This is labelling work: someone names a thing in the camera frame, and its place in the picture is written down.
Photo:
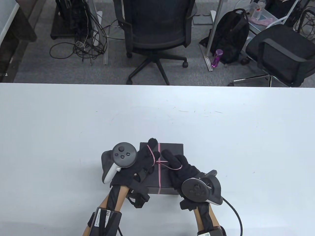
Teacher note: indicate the person's right hand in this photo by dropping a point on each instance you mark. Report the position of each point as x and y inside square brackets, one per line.
[182, 172]

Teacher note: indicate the dark wooden side desk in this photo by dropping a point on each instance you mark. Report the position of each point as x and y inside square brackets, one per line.
[22, 29]

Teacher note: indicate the black gift box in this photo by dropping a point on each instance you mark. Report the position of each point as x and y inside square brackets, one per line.
[176, 147]

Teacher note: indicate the clear plastic bin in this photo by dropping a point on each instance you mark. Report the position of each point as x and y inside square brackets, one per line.
[258, 24]

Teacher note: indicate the pink bow ribbon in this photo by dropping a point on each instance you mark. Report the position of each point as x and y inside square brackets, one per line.
[159, 182]

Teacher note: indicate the person's left hand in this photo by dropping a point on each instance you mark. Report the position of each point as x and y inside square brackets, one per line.
[137, 172]

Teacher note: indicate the grey right hand controller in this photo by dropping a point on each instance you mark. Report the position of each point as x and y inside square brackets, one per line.
[194, 190]

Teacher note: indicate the white power strip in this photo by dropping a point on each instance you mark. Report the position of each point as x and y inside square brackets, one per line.
[99, 17]

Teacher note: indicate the black backpack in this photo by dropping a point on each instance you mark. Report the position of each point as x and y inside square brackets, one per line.
[231, 34]

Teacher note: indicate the grey left hand controller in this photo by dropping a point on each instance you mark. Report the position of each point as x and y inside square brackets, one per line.
[124, 153]

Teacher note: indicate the purple water bottle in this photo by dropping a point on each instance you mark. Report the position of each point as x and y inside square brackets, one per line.
[217, 57]

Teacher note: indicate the black right forearm box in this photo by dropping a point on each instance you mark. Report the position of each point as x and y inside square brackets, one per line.
[211, 232]

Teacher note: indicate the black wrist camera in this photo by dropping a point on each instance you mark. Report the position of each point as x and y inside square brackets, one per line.
[140, 199]
[187, 205]

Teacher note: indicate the person's left forearm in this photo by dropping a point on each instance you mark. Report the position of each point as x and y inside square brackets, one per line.
[121, 199]

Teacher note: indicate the black left forearm box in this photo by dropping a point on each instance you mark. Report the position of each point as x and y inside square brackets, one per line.
[105, 221]

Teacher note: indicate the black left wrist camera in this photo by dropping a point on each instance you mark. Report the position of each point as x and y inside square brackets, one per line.
[140, 199]

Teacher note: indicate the black mesh office chair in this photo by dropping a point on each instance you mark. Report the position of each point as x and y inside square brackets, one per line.
[155, 27]

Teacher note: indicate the black computer tower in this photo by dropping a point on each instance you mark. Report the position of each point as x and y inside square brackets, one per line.
[71, 22]

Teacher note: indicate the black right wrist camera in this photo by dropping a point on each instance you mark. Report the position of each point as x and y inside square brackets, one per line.
[187, 205]

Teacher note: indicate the grey hand controller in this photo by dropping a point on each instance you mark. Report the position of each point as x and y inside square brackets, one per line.
[194, 190]
[124, 153]

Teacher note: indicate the person's right forearm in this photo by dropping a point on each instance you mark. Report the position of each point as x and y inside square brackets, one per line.
[198, 216]

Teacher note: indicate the aluminium frame leg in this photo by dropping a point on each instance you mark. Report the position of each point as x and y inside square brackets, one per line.
[213, 29]

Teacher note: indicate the pink cloth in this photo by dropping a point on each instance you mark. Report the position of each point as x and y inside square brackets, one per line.
[263, 21]

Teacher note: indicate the black chrome-base office chair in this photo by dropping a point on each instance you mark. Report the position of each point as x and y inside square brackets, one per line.
[283, 46]

